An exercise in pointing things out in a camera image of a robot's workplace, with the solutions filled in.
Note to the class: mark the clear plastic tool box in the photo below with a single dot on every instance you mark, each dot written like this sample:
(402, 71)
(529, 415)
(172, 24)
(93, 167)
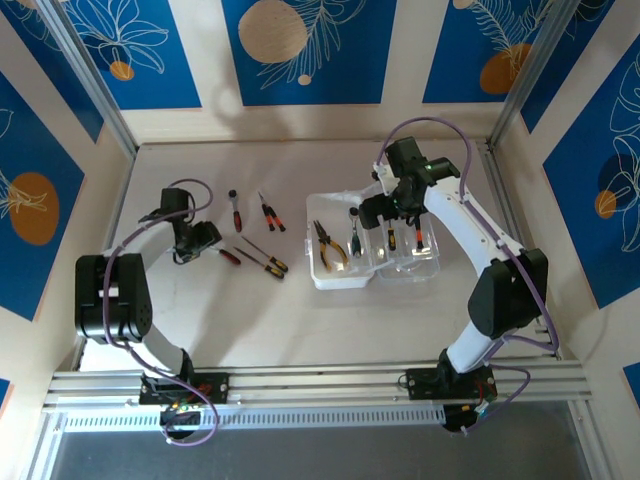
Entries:
(345, 280)

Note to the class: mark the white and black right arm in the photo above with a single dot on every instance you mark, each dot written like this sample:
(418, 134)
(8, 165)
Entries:
(505, 295)

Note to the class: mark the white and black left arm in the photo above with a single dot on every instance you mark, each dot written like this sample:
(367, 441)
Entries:
(115, 300)

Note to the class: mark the black base electronics box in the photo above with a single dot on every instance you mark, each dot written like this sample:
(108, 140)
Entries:
(452, 422)
(172, 415)

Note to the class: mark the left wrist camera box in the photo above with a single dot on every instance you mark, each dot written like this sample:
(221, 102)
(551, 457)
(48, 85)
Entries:
(175, 200)

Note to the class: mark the aluminium side rail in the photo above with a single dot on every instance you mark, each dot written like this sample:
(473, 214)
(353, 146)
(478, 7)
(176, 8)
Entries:
(121, 200)
(495, 170)

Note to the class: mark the blue floral print wall panel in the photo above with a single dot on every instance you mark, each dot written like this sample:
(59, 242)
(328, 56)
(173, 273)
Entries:
(150, 75)
(575, 60)
(350, 75)
(50, 75)
(450, 50)
(575, 200)
(30, 150)

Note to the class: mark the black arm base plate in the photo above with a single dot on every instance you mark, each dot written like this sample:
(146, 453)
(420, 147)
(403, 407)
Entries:
(417, 384)
(215, 387)

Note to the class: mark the aluminium frame post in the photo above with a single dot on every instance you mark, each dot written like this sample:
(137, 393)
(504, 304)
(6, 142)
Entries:
(92, 80)
(530, 75)

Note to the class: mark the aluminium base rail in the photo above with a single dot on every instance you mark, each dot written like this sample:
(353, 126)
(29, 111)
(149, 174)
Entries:
(320, 385)

